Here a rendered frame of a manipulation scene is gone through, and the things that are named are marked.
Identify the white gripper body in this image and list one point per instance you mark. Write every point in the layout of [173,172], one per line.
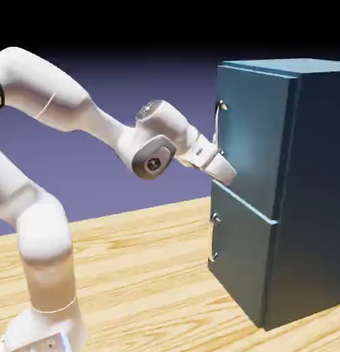
[219,167]

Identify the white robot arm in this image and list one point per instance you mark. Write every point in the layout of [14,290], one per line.
[43,90]

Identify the dark teal cabinet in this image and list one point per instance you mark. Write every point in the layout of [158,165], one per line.
[309,192]

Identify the tall teal cabinet door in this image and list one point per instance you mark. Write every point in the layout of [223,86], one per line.
[254,132]

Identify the short teal cabinet door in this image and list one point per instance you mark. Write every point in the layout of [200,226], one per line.
[241,255]

